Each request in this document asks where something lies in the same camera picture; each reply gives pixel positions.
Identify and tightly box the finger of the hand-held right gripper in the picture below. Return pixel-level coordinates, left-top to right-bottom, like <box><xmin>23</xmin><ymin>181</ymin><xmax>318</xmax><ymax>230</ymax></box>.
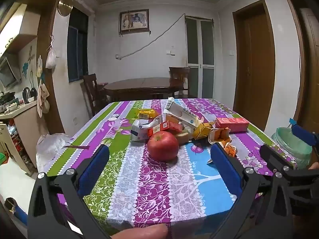
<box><xmin>290</xmin><ymin>123</ymin><xmax>319</xmax><ymax>147</ymax></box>
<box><xmin>259</xmin><ymin>144</ymin><xmax>297</xmax><ymax>177</ymax></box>

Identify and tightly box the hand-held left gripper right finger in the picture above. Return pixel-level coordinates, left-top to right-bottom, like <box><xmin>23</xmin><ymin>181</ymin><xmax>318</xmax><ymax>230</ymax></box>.
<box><xmin>210</xmin><ymin>143</ymin><xmax>294</xmax><ymax>239</ymax></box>

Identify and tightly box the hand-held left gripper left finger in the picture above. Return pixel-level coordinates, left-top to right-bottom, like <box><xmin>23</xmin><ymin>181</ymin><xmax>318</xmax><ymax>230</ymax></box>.
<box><xmin>28</xmin><ymin>144</ymin><xmax>111</xmax><ymax>239</ymax></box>

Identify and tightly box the green lined trash bin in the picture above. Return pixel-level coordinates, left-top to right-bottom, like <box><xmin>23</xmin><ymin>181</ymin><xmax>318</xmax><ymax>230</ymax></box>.
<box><xmin>270</xmin><ymin>127</ymin><xmax>313</xmax><ymax>170</ymax></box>

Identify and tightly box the person's left hand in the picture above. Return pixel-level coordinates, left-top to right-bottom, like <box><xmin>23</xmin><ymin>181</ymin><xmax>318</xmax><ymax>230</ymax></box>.
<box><xmin>110</xmin><ymin>223</ymin><xmax>169</xmax><ymax>239</ymax></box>

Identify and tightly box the small orange carton scrap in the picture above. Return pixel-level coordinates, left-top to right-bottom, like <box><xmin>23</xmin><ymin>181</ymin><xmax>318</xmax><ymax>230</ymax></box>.
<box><xmin>223</xmin><ymin>142</ymin><xmax>237</xmax><ymax>158</ymax></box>

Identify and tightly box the torn orange white carton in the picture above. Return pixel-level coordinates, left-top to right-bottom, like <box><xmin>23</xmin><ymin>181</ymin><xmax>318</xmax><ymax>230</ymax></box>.
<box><xmin>208</xmin><ymin>127</ymin><xmax>232</xmax><ymax>145</ymax></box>

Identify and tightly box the crumpled yellow carton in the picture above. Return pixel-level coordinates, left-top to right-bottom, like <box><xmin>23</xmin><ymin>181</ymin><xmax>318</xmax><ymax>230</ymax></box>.
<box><xmin>193</xmin><ymin>122</ymin><xmax>217</xmax><ymax>140</ymax></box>

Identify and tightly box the pink cardboard box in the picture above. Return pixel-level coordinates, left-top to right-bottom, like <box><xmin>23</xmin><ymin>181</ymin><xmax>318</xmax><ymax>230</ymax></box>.
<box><xmin>215</xmin><ymin>117</ymin><xmax>250</xmax><ymax>133</ymax></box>

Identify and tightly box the beige cardboard box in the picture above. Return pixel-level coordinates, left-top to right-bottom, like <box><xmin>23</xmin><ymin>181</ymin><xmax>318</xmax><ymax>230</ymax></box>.
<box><xmin>174</xmin><ymin>131</ymin><xmax>195</xmax><ymax>144</ymax></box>

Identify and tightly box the crumpled blue white carton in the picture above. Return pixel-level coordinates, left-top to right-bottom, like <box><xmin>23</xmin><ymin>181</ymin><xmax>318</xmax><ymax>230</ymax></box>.
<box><xmin>130</xmin><ymin>119</ymin><xmax>161</xmax><ymax>142</ymax></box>

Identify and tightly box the red apple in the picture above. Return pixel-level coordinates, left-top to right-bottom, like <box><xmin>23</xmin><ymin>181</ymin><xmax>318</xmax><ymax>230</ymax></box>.
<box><xmin>148</xmin><ymin>131</ymin><xmax>180</xmax><ymax>162</ymax></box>

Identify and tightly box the small red box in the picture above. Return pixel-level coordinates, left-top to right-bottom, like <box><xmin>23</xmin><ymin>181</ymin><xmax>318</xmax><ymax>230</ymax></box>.
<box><xmin>159</xmin><ymin>120</ymin><xmax>185</xmax><ymax>133</ymax></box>

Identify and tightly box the white medicine box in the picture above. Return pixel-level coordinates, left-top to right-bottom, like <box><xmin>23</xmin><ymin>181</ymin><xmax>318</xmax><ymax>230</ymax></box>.
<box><xmin>163</xmin><ymin>103</ymin><xmax>204</xmax><ymax>128</ymax></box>

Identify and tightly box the yellow snack packet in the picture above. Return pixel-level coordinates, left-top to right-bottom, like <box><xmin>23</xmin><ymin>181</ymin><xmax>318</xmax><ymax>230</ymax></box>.
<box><xmin>136</xmin><ymin>108</ymin><xmax>161</xmax><ymax>119</ymax></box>

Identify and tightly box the dark wooden chair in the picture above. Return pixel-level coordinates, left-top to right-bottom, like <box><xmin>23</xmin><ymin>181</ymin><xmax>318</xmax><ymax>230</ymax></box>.
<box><xmin>82</xmin><ymin>73</ymin><xmax>110</xmax><ymax>117</ymax></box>
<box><xmin>169</xmin><ymin>67</ymin><xmax>191</xmax><ymax>99</ymax></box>

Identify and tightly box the beige kitchen counter cabinet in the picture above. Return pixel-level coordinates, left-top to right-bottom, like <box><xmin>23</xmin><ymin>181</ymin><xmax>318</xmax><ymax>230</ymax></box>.
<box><xmin>0</xmin><ymin>102</ymin><xmax>48</xmax><ymax>175</ymax></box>

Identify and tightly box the brown wooden door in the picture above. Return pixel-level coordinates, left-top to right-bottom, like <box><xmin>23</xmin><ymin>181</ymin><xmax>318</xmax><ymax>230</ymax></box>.
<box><xmin>232</xmin><ymin>0</ymin><xmax>276</xmax><ymax>131</ymax></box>

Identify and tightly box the hanging beige cloth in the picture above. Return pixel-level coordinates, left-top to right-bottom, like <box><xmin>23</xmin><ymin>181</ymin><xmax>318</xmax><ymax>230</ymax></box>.
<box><xmin>36</xmin><ymin>83</ymin><xmax>50</xmax><ymax>118</ymax></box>

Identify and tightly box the dark wooden dining table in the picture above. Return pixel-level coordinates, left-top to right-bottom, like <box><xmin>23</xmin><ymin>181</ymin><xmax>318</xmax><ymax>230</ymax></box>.
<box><xmin>103</xmin><ymin>77</ymin><xmax>185</xmax><ymax>102</ymax></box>

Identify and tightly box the black kettle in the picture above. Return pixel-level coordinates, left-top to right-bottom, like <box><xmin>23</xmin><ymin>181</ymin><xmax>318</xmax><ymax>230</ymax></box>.
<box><xmin>22</xmin><ymin>87</ymin><xmax>32</xmax><ymax>104</ymax></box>

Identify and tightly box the small hanging plastic bag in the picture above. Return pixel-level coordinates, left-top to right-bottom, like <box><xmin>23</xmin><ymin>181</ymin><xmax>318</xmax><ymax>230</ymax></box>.
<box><xmin>36</xmin><ymin>55</ymin><xmax>43</xmax><ymax>78</ymax></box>

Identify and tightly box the hanging white plastic bag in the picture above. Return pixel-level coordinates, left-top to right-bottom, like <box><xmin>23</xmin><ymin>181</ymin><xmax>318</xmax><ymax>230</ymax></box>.
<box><xmin>45</xmin><ymin>35</ymin><xmax>57</xmax><ymax>69</ymax></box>

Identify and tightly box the white glass double door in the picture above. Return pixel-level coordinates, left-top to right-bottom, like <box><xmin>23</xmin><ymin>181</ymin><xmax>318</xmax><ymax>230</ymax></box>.
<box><xmin>185</xmin><ymin>16</ymin><xmax>215</xmax><ymax>99</ymax></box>

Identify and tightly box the dark window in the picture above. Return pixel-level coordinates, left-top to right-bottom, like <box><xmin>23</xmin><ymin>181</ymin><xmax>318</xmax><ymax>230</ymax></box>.
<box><xmin>67</xmin><ymin>9</ymin><xmax>89</xmax><ymax>84</ymax></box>

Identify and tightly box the range hood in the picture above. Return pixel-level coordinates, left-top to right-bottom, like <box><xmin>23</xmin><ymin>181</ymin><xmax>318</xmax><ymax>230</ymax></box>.
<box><xmin>0</xmin><ymin>57</ymin><xmax>22</xmax><ymax>89</ymax></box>

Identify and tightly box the brown door with frame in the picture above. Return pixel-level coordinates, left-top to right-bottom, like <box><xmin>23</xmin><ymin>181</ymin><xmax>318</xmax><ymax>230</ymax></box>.
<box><xmin>284</xmin><ymin>0</ymin><xmax>319</xmax><ymax>135</ymax></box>

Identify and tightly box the wall cable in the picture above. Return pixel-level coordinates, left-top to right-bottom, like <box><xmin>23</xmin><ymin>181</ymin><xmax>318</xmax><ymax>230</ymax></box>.
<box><xmin>116</xmin><ymin>14</ymin><xmax>186</xmax><ymax>60</ymax></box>

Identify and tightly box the framed wall picture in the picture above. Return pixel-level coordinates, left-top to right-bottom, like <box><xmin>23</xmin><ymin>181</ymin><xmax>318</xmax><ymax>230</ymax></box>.
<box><xmin>119</xmin><ymin>9</ymin><xmax>149</xmax><ymax>33</ymax></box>

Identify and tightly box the beige wall cabinet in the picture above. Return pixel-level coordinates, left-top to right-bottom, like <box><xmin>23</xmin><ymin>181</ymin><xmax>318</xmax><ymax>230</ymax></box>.
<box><xmin>0</xmin><ymin>2</ymin><xmax>41</xmax><ymax>56</ymax></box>

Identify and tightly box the round gold wall clock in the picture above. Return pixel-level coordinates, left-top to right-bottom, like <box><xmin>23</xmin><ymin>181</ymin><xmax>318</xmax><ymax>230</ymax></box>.
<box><xmin>57</xmin><ymin>0</ymin><xmax>74</xmax><ymax>17</ymax></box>

